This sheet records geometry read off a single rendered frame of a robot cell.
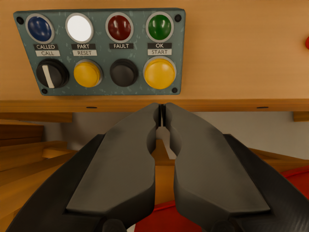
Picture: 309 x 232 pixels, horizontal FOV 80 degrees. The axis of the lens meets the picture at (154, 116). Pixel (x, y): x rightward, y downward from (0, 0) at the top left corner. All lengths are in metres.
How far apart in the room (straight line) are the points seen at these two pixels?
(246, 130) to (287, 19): 0.98
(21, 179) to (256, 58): 0.50
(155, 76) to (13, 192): 0.42
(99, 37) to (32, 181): 0.44
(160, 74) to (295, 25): 0.17
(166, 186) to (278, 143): 1.06
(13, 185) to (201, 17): 0.47
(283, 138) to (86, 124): 1.17
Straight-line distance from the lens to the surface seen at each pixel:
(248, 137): 1.23
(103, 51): 0.19
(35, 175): 0.56
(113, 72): 0.18
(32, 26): 0.21
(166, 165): 0.31
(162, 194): 0.32
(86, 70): 0.19
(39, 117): 0.95
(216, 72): 0.23
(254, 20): 0.26
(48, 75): 0.20
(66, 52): 0.20
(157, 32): 0.18
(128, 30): 0.18
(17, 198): 0.53
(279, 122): 1.32
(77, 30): 0.19
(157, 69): 0.17
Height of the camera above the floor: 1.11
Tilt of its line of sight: 86 degrees down
